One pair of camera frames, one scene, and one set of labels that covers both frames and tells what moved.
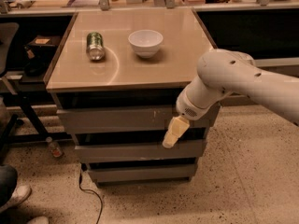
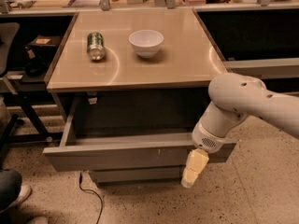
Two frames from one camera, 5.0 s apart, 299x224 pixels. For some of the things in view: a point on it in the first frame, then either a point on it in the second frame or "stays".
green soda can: [94, 46] stays
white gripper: [186, 108] to [206, 139]
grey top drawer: [129, 120] to [124, 151]
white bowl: [146, 42] stays
